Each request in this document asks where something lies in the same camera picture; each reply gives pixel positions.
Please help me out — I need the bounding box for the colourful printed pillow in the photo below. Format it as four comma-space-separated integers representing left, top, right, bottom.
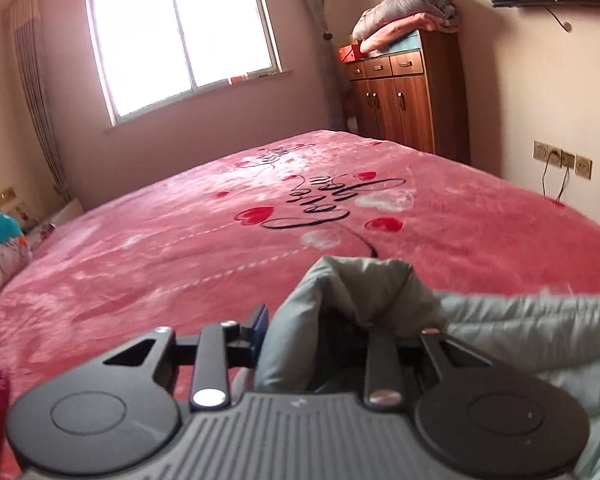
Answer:
0, 210, 33, 318

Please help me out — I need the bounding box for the pink printed plush blanket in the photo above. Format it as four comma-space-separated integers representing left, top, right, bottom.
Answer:
0, 130, 600, 480

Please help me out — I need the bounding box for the grey-green padded jacket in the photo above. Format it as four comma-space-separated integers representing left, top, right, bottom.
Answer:
255, 256, 600, 480

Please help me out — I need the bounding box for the white framed window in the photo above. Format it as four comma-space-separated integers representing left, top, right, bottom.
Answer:
85, 0, 283, 128

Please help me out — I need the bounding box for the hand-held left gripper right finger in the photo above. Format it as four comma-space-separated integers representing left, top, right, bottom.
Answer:
364, 329, 501, 408

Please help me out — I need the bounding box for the black television cable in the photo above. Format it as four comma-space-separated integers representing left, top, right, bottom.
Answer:
545, 4, 573, 32

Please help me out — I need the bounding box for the teal folded cloth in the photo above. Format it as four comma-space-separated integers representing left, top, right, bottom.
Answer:
380, 30, 423, 56

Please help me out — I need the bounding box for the black power cable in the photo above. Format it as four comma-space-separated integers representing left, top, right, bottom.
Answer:
540, 152, 555, 196
555, 165, 571, 204

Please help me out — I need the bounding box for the pink folded quilt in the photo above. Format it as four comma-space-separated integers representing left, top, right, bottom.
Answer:
360, 12, 443, 56

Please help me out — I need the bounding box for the grey checked curtain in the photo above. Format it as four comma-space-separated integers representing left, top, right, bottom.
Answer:
285, 0, 352, 131
5, 0, 83, 211

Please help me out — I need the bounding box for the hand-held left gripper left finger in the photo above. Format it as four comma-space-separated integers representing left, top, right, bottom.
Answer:
102, 304, 270, 409

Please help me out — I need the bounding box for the red box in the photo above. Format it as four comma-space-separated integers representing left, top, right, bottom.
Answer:
337, 42, 368, 64

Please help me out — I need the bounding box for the grey folded quilt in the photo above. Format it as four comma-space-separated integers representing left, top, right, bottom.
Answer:
352, 0, 463, 41

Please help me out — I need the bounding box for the brown wooden cabinet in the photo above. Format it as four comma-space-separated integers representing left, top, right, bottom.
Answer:
345, 30, 471, 163

